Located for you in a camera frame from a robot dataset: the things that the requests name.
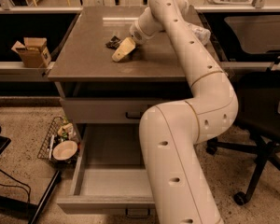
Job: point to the open cardboard box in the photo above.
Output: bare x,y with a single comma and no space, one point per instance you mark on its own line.
33,52

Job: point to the beige bowl in basket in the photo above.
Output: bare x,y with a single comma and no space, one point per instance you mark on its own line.
65,150

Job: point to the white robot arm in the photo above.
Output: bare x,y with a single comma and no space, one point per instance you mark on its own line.
169,131

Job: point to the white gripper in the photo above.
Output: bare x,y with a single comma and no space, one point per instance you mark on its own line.
136,34

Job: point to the closed grey upper drawer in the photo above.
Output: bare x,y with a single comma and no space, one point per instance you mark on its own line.
108,110

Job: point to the black rxbar chocolate bar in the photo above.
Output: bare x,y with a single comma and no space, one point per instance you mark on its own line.
113,43

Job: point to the black stand base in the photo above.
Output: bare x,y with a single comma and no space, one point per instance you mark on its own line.
27,210

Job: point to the black wire basket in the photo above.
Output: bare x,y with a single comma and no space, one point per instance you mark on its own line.
51,140

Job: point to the black office chair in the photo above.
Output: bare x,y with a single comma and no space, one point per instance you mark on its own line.
259,113

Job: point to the open grey lower drawer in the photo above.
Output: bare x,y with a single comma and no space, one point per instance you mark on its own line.
110,175

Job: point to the grey drawer cabinet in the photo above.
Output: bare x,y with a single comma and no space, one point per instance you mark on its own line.
118,64

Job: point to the clear plastic water bottle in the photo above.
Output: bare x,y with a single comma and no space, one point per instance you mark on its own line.
201,33

